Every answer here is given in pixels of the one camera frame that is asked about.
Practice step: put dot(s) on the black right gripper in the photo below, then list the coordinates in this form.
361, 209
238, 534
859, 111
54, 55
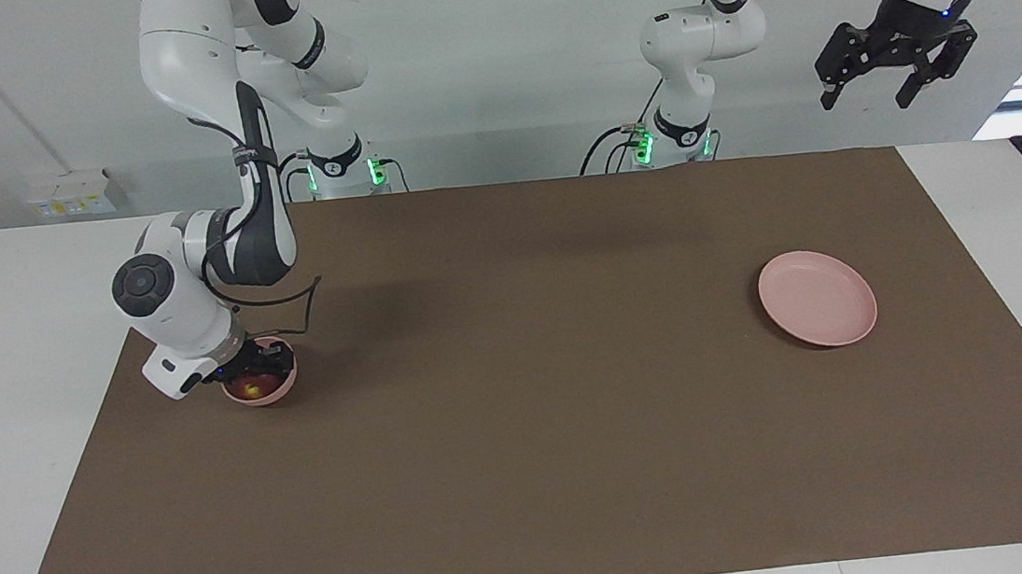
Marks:
242, 362

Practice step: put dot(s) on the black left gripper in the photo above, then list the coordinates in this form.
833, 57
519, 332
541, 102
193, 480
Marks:
916, 18

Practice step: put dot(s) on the dark red apple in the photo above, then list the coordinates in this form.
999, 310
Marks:
253, 387

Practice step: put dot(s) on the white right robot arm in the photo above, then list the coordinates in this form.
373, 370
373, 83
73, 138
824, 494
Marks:
185, 309

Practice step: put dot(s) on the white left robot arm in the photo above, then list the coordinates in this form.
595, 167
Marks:
693, 35

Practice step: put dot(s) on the pink bowl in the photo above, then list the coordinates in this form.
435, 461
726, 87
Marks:
271, 399

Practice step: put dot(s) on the pink plate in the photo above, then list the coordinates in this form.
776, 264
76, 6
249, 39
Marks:
817, 300

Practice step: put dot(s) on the brown table mat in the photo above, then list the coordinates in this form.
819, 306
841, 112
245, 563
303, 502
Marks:
524, 417

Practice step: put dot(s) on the white wall socket box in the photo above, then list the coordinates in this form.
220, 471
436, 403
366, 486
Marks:
71, 198

